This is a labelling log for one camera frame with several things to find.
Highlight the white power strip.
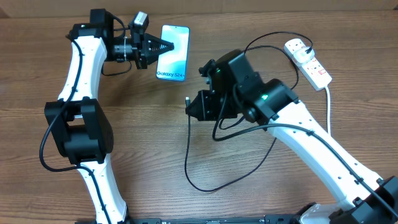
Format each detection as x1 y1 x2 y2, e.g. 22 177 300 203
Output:
284 39 332 91

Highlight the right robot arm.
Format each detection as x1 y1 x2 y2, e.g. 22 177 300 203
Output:
185 49 397 223

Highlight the white charger adapter plug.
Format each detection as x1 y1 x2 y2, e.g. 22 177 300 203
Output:
294 47 315 63

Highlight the blue Galaxy smartphone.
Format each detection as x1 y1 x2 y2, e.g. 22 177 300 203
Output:
155 25 190 82

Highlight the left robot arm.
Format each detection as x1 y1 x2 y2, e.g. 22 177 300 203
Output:
39 9 174 223

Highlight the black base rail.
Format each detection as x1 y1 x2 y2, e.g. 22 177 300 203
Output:
126 214 298 224

